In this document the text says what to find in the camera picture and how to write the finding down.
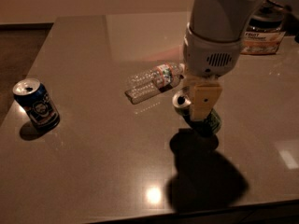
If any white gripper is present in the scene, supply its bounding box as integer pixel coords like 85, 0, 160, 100
182, 24, 242, 121

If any green soda can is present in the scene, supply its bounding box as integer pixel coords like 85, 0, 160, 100
172, 87, 221, 137

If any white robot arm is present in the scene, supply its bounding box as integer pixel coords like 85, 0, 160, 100
183, 0, 299, 121

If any blue soda can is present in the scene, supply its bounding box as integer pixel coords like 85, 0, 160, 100
12, 78, 60, 131

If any clear plastic water bottle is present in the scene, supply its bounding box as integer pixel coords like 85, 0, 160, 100
125, 63, 185, 105

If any black-lidded snack jar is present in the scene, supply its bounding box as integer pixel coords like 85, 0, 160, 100
241, 0, 285, 55

